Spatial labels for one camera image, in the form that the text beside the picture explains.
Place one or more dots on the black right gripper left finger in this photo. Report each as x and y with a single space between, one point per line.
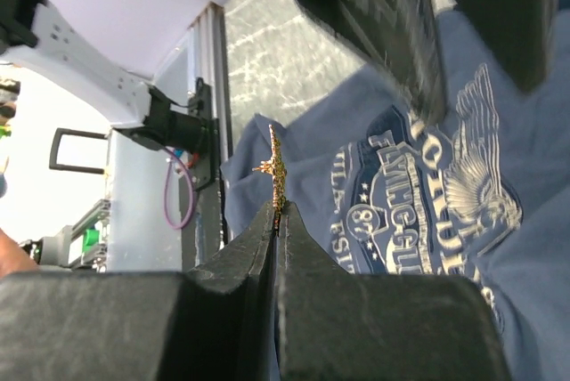
214 322

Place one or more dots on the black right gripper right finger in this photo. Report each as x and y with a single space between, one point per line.
334 325

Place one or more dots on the gold brooch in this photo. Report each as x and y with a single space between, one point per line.
275 167

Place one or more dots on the blue sleeveless shirt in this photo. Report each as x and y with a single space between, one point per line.
484 195

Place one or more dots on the aluminium frame rail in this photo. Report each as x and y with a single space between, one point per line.
194 75

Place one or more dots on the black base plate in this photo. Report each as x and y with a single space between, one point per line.
207 231

